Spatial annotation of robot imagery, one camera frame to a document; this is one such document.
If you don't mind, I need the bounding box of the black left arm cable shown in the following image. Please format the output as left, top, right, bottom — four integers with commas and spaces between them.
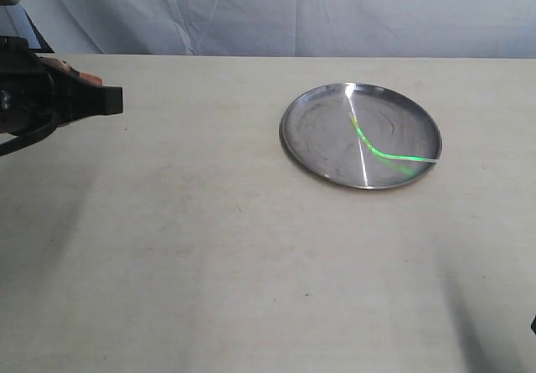
0, 111, 59, 157

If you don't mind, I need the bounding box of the green glow stick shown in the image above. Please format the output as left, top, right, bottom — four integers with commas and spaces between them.
349, 114, 438, 163

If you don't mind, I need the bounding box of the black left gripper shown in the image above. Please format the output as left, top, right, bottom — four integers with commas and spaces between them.
1, 36, 123, 135

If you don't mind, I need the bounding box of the round stainless steel plate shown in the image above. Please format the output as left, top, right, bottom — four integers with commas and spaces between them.
279, 82, 442, 190

